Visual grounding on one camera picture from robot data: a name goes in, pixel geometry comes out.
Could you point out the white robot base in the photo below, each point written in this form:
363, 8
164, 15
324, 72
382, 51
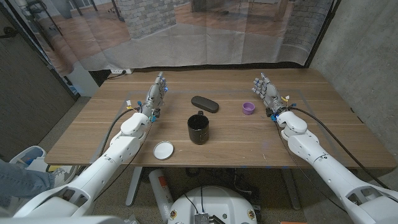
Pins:
217, 202

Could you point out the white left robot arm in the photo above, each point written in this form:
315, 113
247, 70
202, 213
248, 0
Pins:
102, 168

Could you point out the black mug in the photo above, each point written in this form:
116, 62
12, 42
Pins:
199, 132

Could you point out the white panel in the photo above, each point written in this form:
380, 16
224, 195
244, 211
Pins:
82, 82

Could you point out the person's leg in jeans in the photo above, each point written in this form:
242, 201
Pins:
21, 183

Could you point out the small purple cup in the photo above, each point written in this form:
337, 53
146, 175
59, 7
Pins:
248, 108

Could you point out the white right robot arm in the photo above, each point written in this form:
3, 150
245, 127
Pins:
329, 174

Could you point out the white power strip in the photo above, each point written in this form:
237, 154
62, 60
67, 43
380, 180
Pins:
118, 71

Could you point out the white robot torso edge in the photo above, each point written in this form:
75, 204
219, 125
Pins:
62, 220

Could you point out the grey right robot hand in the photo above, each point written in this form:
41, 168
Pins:
269, 93

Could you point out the white roll with orange label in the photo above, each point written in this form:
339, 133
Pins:
160, 189

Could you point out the black glasses case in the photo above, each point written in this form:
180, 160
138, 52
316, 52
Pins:
205, 104

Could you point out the printed backdrop sheet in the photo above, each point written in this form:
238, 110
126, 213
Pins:
202, 46

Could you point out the white round lid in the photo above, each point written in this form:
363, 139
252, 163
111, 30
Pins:
163, 150

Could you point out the white plastic bin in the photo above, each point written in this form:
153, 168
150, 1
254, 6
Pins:
28, 154

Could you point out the black backdrop frame pole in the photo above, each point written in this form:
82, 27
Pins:
66, 84
323, 29

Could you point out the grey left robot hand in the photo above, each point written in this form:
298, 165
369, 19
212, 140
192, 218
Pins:
154, 99

